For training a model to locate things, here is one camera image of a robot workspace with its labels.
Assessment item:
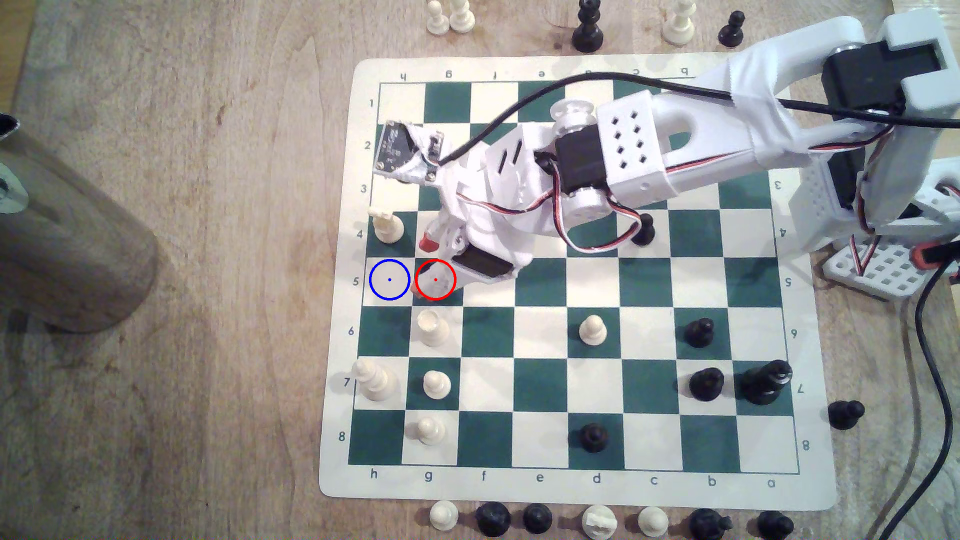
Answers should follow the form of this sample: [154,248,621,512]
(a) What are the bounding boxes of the white taped gripper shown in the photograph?
[408,123,569,298]

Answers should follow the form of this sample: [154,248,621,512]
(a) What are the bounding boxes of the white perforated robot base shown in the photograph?
[822,232,954,301]

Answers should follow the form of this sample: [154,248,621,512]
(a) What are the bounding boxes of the white chess knight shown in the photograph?
[370,210,406,245]
[582,504,618,540]

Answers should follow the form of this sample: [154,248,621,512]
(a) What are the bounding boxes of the white chess rook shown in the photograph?
[416,311,451,348]

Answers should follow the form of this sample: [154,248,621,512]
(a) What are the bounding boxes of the green and white chess mat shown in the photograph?
[318,51,839,513]

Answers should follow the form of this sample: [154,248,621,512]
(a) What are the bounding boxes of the black chess rook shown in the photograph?
[475,501,512,538]

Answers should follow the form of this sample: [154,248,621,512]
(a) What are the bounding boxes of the black chess king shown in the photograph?
[571,0,606,54]

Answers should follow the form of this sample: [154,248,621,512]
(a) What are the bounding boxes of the white chess queen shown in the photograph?
[660,0,697,46]

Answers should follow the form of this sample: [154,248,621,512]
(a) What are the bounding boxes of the black chess queen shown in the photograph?
[741,359,794,406]

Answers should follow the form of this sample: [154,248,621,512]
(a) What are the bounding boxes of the black chess knight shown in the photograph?
[688,507,733,540]

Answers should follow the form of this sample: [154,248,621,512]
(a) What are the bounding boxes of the black chess bishop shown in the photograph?
[756,510,795,540]

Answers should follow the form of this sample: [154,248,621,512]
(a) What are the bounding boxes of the black pawn on b7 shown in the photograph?
[688,366,726,402]

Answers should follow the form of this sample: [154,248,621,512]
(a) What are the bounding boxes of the metal cylinder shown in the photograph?
[0,112,160,335]

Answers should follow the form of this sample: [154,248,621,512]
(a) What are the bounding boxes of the orange clamp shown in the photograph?
[911,241,960,270]

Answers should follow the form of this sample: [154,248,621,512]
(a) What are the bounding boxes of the camera circuit board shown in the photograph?
[375,118,445,183]

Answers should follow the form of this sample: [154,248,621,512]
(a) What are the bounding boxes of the red white black servo wires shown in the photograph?
[855,127,901,275]
[450,150,654,256]

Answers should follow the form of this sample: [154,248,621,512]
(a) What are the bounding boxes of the black camera cable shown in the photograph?
[433,72,960,166]

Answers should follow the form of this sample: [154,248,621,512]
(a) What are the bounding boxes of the black power cable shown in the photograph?
[888,258,960,540]

